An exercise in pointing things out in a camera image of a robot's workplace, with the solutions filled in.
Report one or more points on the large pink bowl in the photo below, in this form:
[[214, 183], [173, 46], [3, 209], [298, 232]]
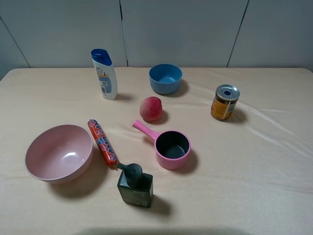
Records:
[[60, 154]]

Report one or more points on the white blue shampoo bottle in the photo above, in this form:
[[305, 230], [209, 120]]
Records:
[[105, 72]]

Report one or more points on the blue bowl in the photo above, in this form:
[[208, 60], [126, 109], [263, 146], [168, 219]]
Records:
[[165, 78]]

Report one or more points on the pink saucepan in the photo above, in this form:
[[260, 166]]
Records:
[[172, 147]]

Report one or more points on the yellow tin can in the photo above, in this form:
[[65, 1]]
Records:
[[224, 102]]

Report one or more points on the red wrapped sausage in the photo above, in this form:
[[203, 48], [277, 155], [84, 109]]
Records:
[[103, 144]]

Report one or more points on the dark green pump bottle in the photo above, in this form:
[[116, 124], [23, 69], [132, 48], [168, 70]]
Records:
[[135, 186]]

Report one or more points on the red peach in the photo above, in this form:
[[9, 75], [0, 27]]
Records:
[[151, 109]]

